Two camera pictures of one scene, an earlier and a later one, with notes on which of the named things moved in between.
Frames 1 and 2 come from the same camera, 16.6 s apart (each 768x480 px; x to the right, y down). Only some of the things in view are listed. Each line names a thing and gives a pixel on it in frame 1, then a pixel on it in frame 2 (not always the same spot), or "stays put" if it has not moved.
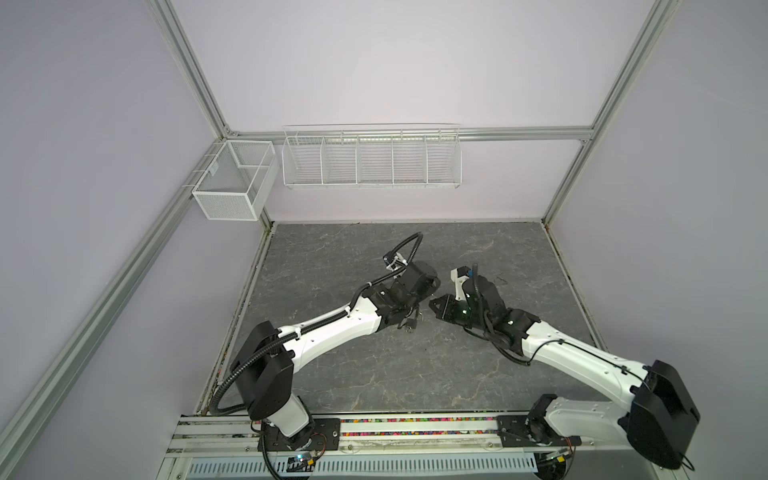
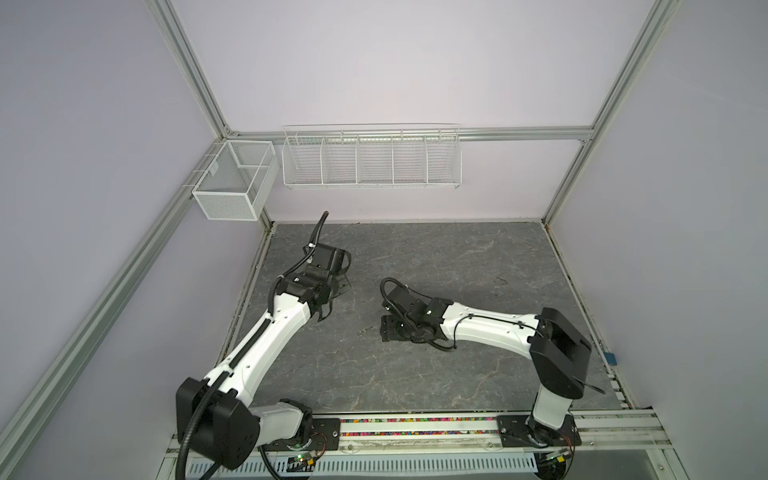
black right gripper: x=449 y=302 → x=387 y=329
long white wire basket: x=373 y=155 stays put
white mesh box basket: x=237 y=181 stays put
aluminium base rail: x=230 y=446 stays put
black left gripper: x=429 y=291 → x=343 y=283
